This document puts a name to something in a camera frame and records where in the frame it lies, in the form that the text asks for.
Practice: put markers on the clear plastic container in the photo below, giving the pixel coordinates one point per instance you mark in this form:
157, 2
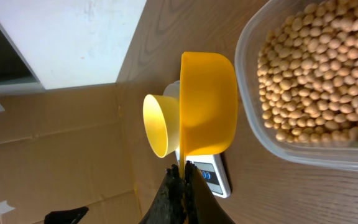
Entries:
333, 154

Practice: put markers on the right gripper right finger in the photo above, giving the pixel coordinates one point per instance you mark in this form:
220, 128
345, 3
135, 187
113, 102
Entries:
201, 205

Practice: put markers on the pile of soybeans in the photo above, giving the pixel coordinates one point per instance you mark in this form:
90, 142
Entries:
308, 74

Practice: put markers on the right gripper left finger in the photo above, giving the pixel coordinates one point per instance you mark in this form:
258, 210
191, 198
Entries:
167, 207

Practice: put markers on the pale yellow bowl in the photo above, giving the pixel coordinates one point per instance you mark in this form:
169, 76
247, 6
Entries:
162, 123

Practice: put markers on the yellow measuring scoop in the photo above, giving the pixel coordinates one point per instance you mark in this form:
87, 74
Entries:
208, 105

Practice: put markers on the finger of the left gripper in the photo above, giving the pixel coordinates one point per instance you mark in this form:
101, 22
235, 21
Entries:
66, 216

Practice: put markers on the white digital kitchen scale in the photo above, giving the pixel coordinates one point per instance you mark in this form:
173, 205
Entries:
210, 166

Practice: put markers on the cardboard side panel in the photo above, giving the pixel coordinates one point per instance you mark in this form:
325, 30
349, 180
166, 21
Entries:
64, 149

